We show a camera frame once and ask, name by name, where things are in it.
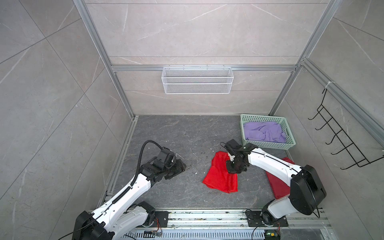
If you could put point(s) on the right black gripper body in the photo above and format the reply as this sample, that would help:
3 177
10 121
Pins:
234 166

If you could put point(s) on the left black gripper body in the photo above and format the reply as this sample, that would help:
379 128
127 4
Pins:
174 169

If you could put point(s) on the bright red t-shirt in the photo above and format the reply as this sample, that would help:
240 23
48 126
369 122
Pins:
218 176

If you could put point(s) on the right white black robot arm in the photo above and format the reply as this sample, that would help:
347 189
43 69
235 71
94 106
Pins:
306 188

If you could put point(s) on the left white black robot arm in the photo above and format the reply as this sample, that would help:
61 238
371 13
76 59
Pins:
121 213

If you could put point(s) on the light green plastic basket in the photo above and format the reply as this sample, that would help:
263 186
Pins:
245 118

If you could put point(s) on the purple t-shirt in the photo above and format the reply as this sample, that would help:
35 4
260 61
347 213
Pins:
264 132

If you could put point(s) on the folded dark red t-shirt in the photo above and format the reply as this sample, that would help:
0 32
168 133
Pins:
279 188

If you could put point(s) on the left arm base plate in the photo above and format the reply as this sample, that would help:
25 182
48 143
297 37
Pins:
160 219

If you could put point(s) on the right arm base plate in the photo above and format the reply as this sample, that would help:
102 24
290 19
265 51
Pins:
255 219

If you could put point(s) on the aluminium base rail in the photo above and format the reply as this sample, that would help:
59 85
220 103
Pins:
231 224

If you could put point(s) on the white wire mesh shelf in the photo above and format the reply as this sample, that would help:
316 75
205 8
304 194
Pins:
202 80

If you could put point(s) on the black wire hook rack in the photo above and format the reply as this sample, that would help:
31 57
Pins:
359 159

